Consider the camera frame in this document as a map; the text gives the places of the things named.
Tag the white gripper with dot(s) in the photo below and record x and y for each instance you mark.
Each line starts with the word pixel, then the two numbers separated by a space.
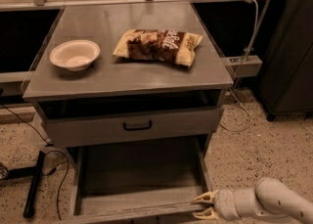
pixel 224 204

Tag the grey drawer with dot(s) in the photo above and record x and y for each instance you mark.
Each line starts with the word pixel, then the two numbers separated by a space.
pixel 136 126
pixel 138 182

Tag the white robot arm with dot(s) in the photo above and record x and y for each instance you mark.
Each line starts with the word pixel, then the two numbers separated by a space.
pixel 269 201

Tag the grey drawer cabinet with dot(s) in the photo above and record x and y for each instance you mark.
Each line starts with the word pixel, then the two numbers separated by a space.
pixel 113 86

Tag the grey top drawer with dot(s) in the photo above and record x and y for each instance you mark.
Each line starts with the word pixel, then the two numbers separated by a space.
pixel 136 126

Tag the dark cabinet on wheels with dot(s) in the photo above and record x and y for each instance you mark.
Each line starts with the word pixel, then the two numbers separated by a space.
pixel 285 83

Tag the yellow brown chip bag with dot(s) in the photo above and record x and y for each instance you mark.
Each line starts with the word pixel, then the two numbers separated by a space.
pixel 169 46

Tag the black floor stand leg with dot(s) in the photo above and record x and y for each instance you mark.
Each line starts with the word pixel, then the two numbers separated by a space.
pixel 34 172

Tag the white paper bowl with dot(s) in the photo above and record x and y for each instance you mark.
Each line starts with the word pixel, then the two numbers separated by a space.
pixel 75 55

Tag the metal pole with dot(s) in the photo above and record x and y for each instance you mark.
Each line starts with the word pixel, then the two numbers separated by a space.
pixel 258 25

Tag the grey metal bracket box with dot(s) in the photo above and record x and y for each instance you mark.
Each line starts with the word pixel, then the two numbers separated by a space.
pixel 239 68

